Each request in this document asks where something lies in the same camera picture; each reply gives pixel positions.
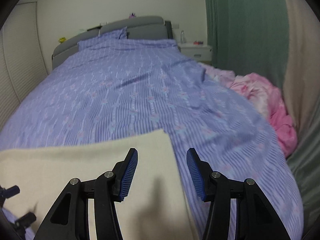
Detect red item on nightstand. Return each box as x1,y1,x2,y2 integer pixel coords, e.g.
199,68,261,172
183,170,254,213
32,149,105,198
193,41,203,45

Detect yellow toy on headboard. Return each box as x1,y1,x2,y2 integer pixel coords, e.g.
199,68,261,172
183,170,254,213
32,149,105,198
59,37,67,43

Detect clear plastic bottle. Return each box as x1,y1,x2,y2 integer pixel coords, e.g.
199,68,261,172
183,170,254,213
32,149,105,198
180,30,186,44

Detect purple patterned bed cover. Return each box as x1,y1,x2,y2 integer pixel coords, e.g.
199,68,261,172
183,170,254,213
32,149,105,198
1,37,304,239

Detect white slatted wardrobe door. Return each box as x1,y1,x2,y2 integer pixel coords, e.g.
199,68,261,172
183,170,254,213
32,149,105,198
1,2,48,127

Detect purple patterned pillow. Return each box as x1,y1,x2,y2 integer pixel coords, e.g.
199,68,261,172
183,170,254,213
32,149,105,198
99,27,127,40

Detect white bedside table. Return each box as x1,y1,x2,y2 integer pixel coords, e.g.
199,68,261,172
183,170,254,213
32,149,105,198
178,43,213,62

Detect beige curtain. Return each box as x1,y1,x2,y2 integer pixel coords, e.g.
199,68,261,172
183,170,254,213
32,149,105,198
283,0,319,135

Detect cream pants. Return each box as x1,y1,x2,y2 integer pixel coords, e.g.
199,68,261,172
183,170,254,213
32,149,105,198
1,130,198,239

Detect grey upholstered headboard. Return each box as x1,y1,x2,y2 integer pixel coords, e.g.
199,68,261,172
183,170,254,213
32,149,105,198
52,16,174,69

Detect purple toy on headboard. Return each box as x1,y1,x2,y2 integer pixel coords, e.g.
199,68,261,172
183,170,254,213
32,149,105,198
129,12,136,18

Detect pink crumpled blanket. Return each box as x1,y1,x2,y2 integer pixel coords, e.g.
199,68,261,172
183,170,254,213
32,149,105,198
200,63,298,158

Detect green curtain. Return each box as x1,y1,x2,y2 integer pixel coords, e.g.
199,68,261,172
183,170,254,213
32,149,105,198
205,0,319,230

